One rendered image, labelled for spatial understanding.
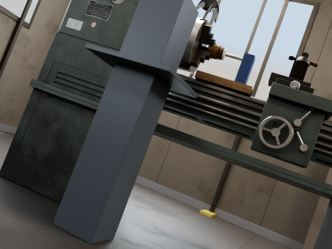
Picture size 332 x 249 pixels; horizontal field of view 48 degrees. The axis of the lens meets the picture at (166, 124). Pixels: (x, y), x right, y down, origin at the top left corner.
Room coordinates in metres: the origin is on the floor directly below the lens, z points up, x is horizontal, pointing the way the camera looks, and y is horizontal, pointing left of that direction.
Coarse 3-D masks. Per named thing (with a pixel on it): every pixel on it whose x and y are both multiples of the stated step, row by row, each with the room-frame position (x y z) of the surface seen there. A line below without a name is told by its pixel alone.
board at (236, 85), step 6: (198, 72) 1.94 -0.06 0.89; (204, 72) 1.94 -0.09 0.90; (198, 78) 1.95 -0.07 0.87; (204, 78) 1.93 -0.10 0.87; (210, 78) 1.92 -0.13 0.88; (216, 78) 1.92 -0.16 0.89; (222, 78) 1.91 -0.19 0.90; (216, 84) 1.94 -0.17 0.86; (222, 84) 1.91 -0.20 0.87; (228, 84) 1.90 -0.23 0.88; (234, 84) 1.89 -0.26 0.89; (240, 84) 1.88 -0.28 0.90; (234, 90) 1.92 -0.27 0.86; (240, 90) 1.88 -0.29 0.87; (246, 90) 1.87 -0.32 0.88
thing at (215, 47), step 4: (216, 44) 2.09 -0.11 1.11; (208, 48) 2.10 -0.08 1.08; (212, 48) 2.07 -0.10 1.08; (216, 48) 2.07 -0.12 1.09; (220, 48) 2.07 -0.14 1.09; (224, 48) 2.08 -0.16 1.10; (212, 52) 2.08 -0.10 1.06; (216, 52) 2.07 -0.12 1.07; (220, 52) 2.07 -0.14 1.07; (212, 56) 2.10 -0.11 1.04; (216, 56) 2.09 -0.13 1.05; (220, 56) 2.08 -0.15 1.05
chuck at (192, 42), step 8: (200, 24) 2.01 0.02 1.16; (192, 32) 2.00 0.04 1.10; (200, 32) 2.04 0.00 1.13; (192, 40) 1.99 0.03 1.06; (200, 40) 2.10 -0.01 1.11; (192, 48) 2.01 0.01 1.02; (184, 56) 2.04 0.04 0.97; (192, 56) 2.06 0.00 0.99; (184, 64) 2.09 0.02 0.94; (192, 72) 2.18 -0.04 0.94
